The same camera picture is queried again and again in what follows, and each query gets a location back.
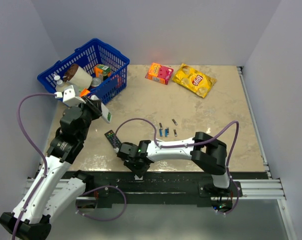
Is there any orange pink snack box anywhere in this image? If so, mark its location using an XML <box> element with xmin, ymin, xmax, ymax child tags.
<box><xmin>145</xmin><ymin>62</ymin><xmax>174</xmax><ymax>85</ymax></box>

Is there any cream cylindrical container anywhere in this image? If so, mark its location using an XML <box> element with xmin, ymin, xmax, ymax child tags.
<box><xmin>62</xmin><ymin>63</ymin><xmax>93</xmax><ymax>89</ymax></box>

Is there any metal tin can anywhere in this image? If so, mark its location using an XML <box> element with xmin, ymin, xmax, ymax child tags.
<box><xmin>90</xmin><ymin>77</ymin><xmax>103</xmax><ymax>88</ymax></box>

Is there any small white remote control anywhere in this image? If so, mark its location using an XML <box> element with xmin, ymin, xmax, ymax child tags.
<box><xmin>90</xmin><ymin>95</ymin><xmax>112</xmax><ymax>124</ymax></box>

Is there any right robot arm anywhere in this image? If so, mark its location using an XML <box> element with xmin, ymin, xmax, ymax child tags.
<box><xmin>116</xmin><ymin>132</ymin><xmax>232</xmax><ymax>197</ymax></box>

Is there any white battery cover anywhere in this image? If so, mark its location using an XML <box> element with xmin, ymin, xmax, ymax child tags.
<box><xmin>134</xmin><ymin>175</ymin><xmax>143</xmax><ymax>181</ymax></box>

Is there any orange green juice carton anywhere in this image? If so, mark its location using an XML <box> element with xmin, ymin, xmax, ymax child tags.
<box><xmin>93</xmin><ymin>64</ymin><xmax>112</xmax><ymax>81</ymax></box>

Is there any black TV remote control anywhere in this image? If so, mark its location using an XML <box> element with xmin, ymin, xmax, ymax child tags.
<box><xmin>104</xmin><ymin>130</ymin><xmax>122</xmax><ymax>149</ymax></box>

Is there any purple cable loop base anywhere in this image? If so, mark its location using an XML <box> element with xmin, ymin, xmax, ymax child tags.
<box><xmin>75</xmin><ymin>185</ymin><xmax>128</xmax><ymax>222</ymax></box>

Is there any yellow Lays chips bag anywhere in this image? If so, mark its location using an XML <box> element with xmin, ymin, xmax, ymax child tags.
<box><xmin>172</xmin><ymin>63</ymin><xmax>217</xmax><ymax>98</ymax></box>

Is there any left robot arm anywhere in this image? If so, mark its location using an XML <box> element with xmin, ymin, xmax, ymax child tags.
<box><xmin>0</xmin><ymin>95</ymin><xmax>108</xmax><ymax>240</ymax></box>

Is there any blue plastic shopping basket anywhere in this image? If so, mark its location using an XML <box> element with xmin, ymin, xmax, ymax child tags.
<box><xmin>36</xmin><ymin>37</ymin><xmax>131</xmax><ymax>106</ymax></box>

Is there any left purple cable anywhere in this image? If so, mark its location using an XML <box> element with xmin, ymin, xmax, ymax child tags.
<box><xmin>10</xmin><ymin>92</ymin><xmax>57</xmax><ymax>240</ymax></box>

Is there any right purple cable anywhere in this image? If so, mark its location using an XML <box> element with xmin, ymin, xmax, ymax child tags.
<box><xmin>113</xmin><ymin>118</ymin><xmax>241</xmax><ymax>216</ymax></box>

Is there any white bottle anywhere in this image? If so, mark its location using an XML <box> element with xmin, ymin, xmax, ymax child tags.
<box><xmin>53</xmin><ymin>75</ymin><xmax>67</xmax><ymax>92</ymax></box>

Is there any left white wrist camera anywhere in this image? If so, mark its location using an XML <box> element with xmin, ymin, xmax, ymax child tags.
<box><xmin>54</xmin><ymin>85</ymin><xmax>86</xmax><ymax>107</ymax></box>

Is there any orange box in basket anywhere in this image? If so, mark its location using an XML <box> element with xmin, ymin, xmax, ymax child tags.
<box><xmin>79</xmin><ymin>88</ymin><xmax>91</xmax><ymax>97</ymax></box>

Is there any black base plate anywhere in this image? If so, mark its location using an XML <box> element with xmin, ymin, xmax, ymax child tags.
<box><xmin>33</xmin><ymin>170</ymin><xmax>269</xmax><ymax>208</ymax></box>

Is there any purple cable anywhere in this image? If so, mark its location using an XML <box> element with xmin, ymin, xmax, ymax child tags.
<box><xmin>113</xmin><ymin>118</ymin><xmax>241</xmax><ymax>216</ymax></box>
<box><xmin>10</xmin><ymin>92</ymin><xmax>57</xmax><ymax>240</ymax></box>

